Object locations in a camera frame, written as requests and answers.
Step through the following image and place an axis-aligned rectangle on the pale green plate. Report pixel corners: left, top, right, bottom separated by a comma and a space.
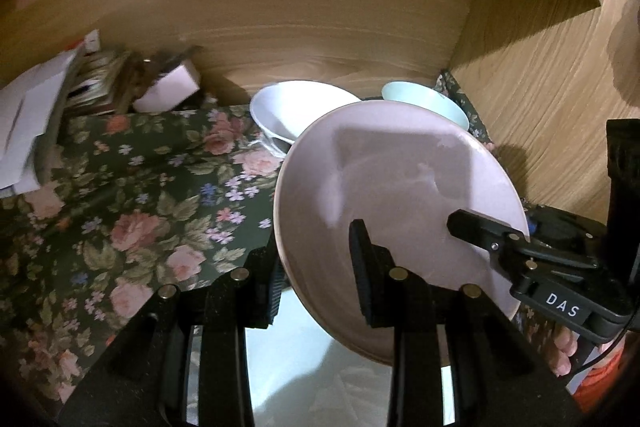
184, 286, 457, 427

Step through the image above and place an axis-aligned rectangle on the pink round plate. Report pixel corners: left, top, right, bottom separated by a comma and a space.
273, 101, 527, 364

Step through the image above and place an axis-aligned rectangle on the light green bowl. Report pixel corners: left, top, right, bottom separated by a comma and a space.
381, 80, 470, 131

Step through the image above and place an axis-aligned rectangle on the white deep bowl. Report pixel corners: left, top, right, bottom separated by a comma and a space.
250, 80, 360, 158

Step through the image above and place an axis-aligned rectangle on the orange right sleeve forearm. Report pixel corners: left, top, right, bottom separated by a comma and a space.
573, 339, 632, 413

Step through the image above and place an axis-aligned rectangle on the right hand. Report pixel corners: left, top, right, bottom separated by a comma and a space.
544, 323, 614, 377

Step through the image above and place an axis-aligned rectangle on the dark floral cloth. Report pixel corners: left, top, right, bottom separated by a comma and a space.
0, 70, 561, 408

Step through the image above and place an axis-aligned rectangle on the small white carton box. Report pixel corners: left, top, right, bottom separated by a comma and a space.
132, 58, 201, 113

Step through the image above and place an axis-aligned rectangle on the stack of white papers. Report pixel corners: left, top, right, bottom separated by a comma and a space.
1, 46, 85, 197

